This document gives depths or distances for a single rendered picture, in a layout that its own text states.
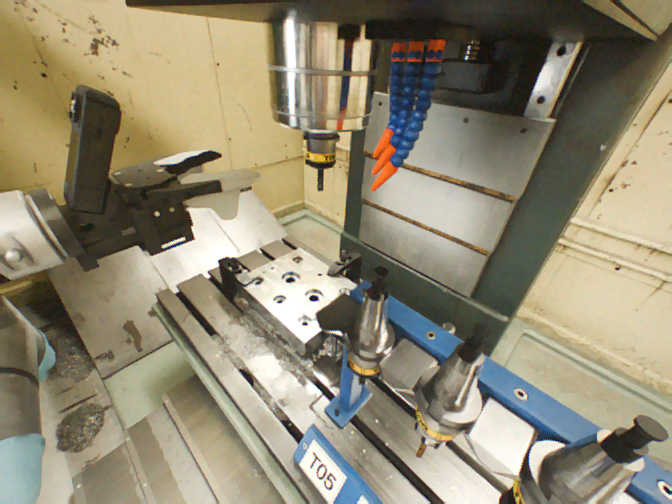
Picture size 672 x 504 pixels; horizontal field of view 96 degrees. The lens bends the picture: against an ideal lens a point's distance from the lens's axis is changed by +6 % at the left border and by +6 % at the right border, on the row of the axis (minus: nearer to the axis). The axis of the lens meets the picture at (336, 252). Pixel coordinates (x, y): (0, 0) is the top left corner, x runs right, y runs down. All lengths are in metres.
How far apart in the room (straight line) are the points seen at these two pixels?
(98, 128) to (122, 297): 1.03
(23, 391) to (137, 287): 1.00
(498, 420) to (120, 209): 0.46
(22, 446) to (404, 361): 0.34
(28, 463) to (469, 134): 0.86
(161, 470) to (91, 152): 0.72
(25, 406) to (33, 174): 1.12
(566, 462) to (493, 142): 0.65
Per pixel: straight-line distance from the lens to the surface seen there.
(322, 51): 0.42
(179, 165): 0.44
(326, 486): 0.62
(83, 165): 0.37
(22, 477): 0.33
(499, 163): 0.83
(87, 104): 0.36
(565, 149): 0.84
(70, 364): 1.30
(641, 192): 1.22
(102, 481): 0.99
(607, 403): 1.44
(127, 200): 0.37
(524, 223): 0.90
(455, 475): 0.70
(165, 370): 1.19
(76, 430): 1.14
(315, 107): 0.43
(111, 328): 1.30
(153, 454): 0.94
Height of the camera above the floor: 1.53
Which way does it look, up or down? 35 degrees down
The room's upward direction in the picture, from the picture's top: 3 degrees clockwise
